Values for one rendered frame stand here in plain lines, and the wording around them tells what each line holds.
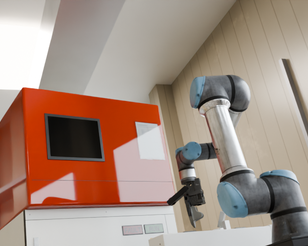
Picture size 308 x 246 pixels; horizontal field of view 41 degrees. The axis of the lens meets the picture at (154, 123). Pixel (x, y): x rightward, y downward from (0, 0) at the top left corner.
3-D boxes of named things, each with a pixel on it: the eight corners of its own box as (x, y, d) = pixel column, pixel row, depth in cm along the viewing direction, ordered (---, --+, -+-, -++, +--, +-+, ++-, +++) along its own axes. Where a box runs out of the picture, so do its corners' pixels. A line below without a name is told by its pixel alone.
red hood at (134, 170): (-15, 242, 235) (-16, 143, 258) (112, 233, 280) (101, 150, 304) (29, 206, 180) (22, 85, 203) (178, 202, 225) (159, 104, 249)
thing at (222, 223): (219, 240, 198) (213, 213, 204) (226, 240, 201) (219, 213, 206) (228, 238, 194) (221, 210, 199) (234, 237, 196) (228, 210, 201)
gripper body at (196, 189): (203, 202, 181) (197, 175, 186) (184, 206, 183) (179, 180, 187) (206, 205, 188) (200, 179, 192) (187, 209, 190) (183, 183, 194)
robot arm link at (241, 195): (279, 205, 127) (229, 67, 155) (233, 212, 124) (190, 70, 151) (264, 219, 137) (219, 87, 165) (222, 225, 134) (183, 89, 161)
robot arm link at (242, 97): (254, 66, 158) (222, 144, 195) (227, 68, 156) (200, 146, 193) (266, 88, 151) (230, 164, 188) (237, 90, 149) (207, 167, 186)
